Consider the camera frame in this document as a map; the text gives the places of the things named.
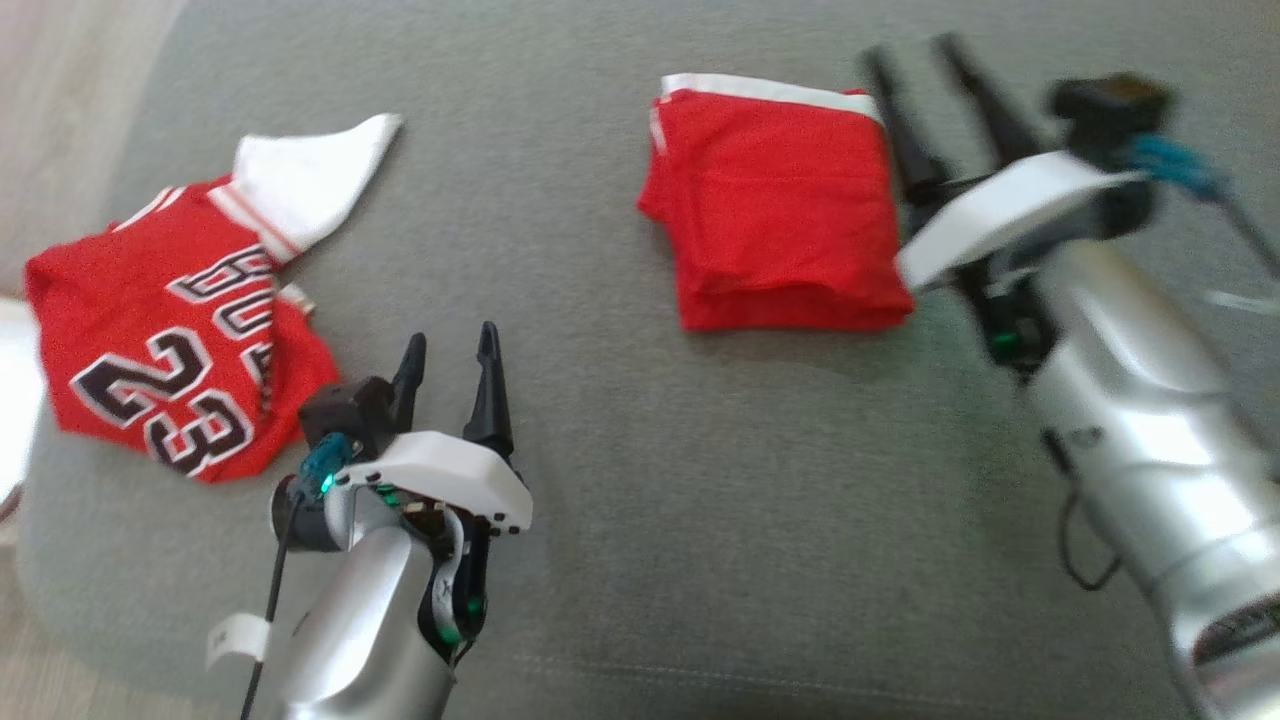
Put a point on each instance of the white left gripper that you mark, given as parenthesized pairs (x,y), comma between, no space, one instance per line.
(450,475)

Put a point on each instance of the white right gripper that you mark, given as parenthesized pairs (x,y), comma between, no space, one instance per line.
(1000,215)

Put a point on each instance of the red shorts with white trim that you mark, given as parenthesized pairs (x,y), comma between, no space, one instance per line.
(780,220)

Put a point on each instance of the red basketball jersey number 23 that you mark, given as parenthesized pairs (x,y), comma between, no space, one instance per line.
(130,300)

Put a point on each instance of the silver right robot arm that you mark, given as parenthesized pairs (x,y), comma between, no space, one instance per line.
(1150,450)

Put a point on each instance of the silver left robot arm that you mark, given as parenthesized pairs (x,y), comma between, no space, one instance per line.
(360,620)

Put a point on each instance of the grey fabric sofa seat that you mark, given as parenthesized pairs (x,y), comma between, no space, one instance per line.
(700,500)

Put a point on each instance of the white plastic object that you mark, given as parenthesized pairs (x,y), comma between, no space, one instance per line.
(18,400)

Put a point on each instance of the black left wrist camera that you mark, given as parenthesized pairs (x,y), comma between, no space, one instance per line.
(345,412)

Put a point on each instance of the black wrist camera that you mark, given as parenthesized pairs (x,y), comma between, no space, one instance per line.
(1105,110)
(345,412)

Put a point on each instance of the teal left camera connector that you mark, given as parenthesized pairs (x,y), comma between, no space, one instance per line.
(325,465)

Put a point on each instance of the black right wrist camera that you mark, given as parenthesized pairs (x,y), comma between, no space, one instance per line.
(1105,110)

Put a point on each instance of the blue right camera connector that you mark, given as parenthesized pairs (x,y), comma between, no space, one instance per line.
(1175,165)

